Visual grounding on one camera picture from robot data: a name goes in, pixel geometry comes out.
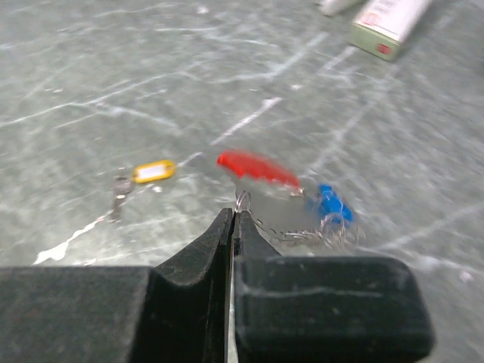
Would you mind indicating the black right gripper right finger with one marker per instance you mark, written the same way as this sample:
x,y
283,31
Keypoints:
x,y
324,309

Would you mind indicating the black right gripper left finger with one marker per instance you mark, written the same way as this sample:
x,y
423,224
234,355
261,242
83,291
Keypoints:
x,y
174,312

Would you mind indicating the metal key holder red handle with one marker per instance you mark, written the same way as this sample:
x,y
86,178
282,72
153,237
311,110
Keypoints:
x,y
275,199

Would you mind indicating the blue key tag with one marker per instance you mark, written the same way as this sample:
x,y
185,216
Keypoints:
x,y
330,207

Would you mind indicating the yellow key tag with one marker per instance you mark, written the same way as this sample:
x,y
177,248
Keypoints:
x,y
153,172

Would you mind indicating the green white staple box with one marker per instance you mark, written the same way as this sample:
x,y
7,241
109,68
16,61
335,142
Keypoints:
x,y
381,27

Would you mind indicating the white stapler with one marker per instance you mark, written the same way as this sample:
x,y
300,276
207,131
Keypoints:
x,y
334,7

